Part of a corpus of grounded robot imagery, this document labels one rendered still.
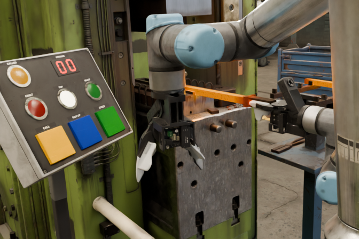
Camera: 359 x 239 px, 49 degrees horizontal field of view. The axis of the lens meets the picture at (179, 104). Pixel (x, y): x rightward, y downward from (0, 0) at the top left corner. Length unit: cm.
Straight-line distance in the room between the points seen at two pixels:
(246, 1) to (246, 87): 38
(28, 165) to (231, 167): 87
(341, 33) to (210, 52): 31
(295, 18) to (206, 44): 15
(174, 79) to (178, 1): 63
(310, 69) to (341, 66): 480
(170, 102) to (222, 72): 96
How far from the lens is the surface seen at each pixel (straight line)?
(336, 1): 42
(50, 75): 104
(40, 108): 97
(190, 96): 144
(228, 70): 174
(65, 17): 134
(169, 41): 72
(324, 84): 188
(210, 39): 68
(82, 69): 112
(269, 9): 69
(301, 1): 64
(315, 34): 1024
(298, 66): 530
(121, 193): 154
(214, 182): 153
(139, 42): 185
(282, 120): 115
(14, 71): 98
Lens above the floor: 130
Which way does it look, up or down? 14 degrees down
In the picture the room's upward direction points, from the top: 3 degrees counter-clockwise
